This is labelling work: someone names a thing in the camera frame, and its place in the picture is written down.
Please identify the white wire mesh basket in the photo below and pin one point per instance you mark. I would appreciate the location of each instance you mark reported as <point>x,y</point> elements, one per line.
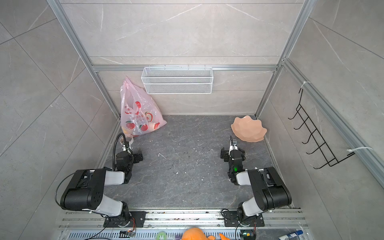
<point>178,80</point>

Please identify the blue white tube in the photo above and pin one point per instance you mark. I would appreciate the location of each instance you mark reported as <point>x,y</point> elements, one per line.
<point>291,235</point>

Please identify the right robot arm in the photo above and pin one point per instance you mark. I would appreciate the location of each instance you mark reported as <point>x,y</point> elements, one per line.
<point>269,190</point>

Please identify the orange plush toy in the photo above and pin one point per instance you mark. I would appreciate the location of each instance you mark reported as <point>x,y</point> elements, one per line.
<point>196,234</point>

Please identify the pink scalloped bowl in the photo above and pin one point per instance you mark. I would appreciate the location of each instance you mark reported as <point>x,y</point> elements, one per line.
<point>248,130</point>

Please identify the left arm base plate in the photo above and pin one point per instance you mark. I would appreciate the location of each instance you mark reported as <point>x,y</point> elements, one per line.
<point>136,218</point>

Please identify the pink plastic bag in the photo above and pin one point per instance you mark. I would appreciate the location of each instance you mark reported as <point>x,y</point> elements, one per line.
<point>139,113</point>

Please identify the masking tape roll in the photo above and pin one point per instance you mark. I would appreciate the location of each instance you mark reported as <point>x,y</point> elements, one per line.
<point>129,139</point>

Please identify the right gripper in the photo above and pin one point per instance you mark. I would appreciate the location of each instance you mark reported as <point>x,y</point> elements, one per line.
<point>226,153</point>

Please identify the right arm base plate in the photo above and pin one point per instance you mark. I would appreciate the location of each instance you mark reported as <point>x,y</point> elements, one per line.
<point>235,219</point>

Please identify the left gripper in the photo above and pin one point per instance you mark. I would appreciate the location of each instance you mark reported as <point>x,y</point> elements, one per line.
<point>133,157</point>

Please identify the black wire hook rack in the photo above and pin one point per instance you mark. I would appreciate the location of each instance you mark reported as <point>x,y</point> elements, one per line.
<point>315,136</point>

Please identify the green tape roll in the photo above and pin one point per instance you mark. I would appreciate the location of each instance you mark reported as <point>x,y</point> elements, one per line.
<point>161,235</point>

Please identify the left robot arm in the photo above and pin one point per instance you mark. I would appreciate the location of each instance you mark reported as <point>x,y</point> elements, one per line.
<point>85,191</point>

